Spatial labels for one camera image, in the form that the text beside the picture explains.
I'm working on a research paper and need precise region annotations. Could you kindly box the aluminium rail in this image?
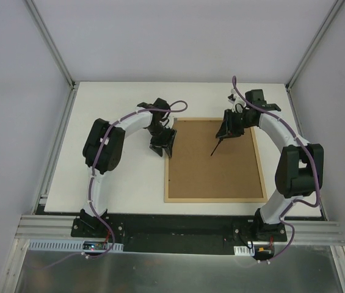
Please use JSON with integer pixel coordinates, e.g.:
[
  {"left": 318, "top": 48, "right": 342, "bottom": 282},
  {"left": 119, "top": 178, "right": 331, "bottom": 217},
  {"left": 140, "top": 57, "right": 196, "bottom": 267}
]
[{"left": 15, "top": 213, "right": 78, "bottom": 241}]

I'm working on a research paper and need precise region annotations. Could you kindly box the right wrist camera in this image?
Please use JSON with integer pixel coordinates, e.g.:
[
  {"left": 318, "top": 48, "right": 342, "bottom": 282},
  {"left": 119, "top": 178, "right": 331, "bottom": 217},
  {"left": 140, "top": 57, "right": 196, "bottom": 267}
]
[{"left": 227, "top": 89, "right": 238, "bottom": 103}]

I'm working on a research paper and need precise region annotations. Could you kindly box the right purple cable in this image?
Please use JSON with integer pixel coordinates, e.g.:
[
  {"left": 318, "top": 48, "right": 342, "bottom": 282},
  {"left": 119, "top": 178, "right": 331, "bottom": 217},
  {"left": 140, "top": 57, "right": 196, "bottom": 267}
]
[{"left": 231, "top": 75, "right": 321, "bottom": 269}]

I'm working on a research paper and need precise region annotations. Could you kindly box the left white cable duct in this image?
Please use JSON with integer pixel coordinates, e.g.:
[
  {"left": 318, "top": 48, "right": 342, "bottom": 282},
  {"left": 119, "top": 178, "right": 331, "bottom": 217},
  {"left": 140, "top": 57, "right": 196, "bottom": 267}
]
[{"left": 29, "top": 239, "right": 124, "bottom": 253}]

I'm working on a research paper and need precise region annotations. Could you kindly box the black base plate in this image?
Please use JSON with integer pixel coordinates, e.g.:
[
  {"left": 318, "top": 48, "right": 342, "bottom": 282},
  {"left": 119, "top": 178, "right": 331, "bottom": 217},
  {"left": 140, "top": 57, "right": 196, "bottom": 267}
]
[{"left": 71, "top": 212, "right": 287, "bottom": 255}]

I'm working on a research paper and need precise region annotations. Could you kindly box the wooden picture frame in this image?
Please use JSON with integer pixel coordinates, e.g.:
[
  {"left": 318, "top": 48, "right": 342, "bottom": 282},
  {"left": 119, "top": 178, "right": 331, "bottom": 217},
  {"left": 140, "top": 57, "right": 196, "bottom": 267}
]
[{"left": 164, "top": 118, "right": 268, "bottom": 203}]

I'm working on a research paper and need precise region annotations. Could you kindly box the white cable duct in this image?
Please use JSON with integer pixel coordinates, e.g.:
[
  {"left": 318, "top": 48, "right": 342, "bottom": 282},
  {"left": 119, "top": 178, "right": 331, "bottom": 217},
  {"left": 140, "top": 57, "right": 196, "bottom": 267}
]
[
  {"left": 29, "top": 239, "right": 124, "bottom": 253},
  {"left": 233, "top": 246, "right": 255, "bottom": 257}
]

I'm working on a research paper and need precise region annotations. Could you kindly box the red handled screwdriver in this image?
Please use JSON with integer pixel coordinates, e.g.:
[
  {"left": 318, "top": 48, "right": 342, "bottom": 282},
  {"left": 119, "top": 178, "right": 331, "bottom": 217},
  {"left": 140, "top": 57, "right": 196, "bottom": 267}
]
[{"left": 210, "top": 138, "right": 223, "bottom": 156}]

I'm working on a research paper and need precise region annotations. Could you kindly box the left aluminium corner post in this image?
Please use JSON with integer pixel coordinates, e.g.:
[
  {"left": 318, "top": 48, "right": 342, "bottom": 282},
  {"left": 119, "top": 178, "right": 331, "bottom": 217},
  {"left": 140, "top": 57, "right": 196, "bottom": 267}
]
[{"left": 23, "top": 0, "right": 75, "bottom": 89}]

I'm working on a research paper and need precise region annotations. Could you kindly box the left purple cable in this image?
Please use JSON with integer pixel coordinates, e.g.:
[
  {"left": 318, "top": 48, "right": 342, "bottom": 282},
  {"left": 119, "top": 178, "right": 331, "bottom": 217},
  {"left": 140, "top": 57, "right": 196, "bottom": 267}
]
[{"left": 37, "top": 100, "right": 188, "bottom": 269}]

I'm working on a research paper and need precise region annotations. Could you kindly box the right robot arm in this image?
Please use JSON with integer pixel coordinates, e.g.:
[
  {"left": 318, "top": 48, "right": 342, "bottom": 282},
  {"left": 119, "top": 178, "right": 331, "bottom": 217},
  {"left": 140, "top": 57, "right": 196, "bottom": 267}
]
[{"left": 216, "top": 89, "right": 324, "bottom": 241}]

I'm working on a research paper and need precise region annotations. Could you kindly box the right aluminium corner post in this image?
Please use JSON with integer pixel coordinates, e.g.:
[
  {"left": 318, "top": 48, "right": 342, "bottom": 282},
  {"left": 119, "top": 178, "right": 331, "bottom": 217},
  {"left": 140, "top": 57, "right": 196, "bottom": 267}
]
[{"left": 285, "top": 0, "right": 345, "bottom": 92}]

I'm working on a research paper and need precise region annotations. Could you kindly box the right white cable duct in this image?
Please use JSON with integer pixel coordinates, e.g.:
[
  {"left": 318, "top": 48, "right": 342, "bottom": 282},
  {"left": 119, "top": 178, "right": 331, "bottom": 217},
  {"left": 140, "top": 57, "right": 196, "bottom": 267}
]
[{"left": 233, "top": 246, "right": 255, "bottom": 257}]

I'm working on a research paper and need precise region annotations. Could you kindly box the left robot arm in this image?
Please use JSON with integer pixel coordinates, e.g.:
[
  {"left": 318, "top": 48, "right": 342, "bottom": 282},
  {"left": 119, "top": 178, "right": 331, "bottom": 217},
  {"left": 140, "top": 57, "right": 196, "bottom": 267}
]
[{"left": 81, "top": 98, "right": 179, "bottom": 237}]

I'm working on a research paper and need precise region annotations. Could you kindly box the aluminium corner post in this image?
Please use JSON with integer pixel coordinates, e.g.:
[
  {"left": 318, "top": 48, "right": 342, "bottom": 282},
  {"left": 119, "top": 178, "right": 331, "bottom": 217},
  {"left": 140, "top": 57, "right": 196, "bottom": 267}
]
[
  {"left": 23, "top": 0, "right": 75, "bottom": 89},
  {"left": 285, "top": 0, "right": 345, "bottom": 92}
]

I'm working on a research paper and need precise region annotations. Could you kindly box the purple cable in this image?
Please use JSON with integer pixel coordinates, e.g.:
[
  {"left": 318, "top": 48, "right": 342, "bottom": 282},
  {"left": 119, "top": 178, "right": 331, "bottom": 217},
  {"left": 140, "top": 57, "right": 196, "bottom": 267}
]
[
  {"left": 231, "top": 75, "right": 321, "bottom": 269},
  {"left": 37, "top": 100, "right": 188, "bottom": 269}
]

